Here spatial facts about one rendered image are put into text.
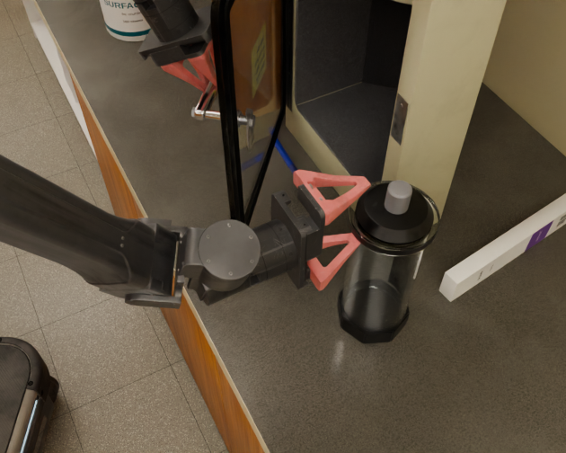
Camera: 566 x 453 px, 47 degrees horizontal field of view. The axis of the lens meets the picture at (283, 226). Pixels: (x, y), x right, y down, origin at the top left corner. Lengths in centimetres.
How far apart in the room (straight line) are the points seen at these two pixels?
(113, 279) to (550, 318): 65
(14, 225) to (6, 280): 180
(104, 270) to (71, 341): 151
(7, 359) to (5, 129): 119
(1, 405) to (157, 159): 86
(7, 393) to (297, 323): 101
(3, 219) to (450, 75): 54
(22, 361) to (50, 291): 44
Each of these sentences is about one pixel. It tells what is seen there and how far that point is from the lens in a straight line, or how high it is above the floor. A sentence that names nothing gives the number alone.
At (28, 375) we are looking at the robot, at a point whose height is 24.
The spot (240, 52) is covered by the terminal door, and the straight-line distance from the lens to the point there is 80.
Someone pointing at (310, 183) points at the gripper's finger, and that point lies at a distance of 67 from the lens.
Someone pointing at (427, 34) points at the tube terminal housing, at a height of 133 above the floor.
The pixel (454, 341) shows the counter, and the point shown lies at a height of 94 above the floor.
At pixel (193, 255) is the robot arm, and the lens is 58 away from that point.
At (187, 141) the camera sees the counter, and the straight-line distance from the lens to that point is 119.
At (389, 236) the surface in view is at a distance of 75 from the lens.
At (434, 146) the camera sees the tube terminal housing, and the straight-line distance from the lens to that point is 90.
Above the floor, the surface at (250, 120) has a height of 121.
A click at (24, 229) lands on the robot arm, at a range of 50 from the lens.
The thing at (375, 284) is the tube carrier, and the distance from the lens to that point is 82.
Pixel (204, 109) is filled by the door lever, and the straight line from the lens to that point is 84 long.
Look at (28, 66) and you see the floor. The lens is 307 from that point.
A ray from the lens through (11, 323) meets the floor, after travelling 219.
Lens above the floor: 176
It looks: 52 degrees down
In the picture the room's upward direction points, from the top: straight up
